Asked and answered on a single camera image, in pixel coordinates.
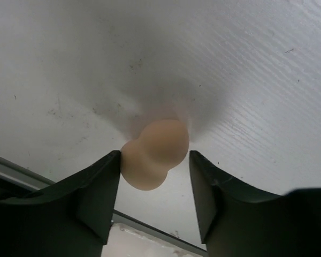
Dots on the beige makeup sponge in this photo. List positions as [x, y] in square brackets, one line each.
[161, 146]

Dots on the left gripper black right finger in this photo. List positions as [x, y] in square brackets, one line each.
[237, 219]

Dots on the aluminium rail left side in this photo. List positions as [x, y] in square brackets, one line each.
[32, 182]

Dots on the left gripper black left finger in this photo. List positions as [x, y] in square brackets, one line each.
[69, 218]

